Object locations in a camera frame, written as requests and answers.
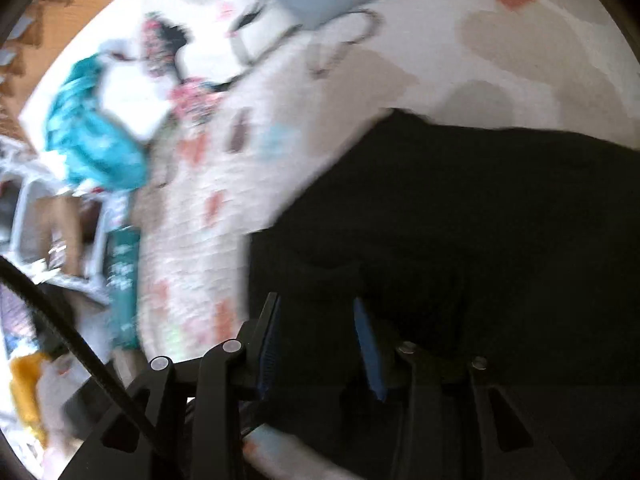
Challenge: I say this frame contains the white folded cloth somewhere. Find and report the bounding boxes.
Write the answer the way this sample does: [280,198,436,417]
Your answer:
[98,58,173,142]

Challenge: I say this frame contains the yellow object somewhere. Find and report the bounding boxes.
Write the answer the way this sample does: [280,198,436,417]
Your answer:
[10,352,53,443]

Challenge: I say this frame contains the teal printed box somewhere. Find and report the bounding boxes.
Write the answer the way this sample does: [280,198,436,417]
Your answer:
[104,195,142,351]

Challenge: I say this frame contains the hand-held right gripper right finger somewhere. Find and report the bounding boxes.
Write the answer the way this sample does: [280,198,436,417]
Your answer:
[353,298,583,480]

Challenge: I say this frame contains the floral patterned cloth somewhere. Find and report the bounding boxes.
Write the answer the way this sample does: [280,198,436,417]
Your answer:
[139,12,226,126]

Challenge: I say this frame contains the black pants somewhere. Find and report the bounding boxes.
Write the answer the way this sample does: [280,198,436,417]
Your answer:
[247,108,640,480]

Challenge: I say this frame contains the patterned white blanket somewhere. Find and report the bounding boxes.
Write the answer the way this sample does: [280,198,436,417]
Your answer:
[131,0,632,480]

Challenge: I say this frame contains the teal cloth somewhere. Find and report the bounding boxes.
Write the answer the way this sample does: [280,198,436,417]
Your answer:
[44,54,150,190]

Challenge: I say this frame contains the white storage rack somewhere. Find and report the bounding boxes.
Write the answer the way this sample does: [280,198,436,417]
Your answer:
[0,160,117,306]

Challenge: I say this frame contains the black cable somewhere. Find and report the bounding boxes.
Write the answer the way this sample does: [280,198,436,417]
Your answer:
[0,256,173,480]

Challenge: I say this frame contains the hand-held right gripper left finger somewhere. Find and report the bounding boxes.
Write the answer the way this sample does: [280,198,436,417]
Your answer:
[57,292,282,480]

